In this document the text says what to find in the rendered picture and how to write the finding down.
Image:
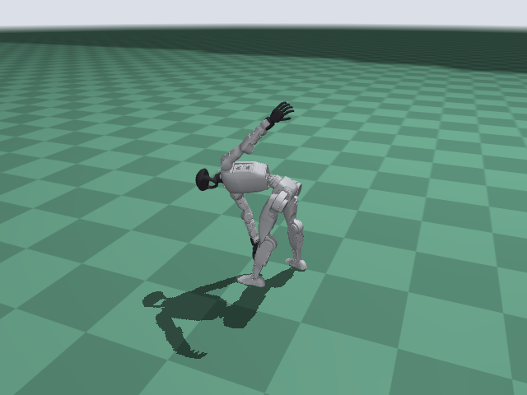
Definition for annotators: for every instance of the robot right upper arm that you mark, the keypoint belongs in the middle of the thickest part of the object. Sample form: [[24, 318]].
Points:
[[246, 214]]

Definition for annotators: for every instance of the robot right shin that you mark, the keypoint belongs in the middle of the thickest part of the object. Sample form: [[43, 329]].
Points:
[[296, 242]]

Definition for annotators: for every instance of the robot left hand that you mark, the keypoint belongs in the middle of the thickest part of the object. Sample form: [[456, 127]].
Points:
[[277, 115]]

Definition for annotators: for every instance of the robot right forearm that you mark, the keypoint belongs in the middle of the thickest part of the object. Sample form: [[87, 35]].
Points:
[[253, 233]]

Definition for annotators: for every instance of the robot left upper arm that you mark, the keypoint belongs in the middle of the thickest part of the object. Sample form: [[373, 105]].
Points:
[[232, 156]]

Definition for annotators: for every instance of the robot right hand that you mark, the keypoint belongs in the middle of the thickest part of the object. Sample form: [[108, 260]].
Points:
[[254, 248]]

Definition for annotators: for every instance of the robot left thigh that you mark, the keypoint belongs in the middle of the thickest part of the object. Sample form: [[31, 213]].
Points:
[[268, 217]]

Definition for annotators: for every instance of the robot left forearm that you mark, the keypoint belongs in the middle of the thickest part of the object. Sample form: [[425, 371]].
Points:
[[255, 135]]

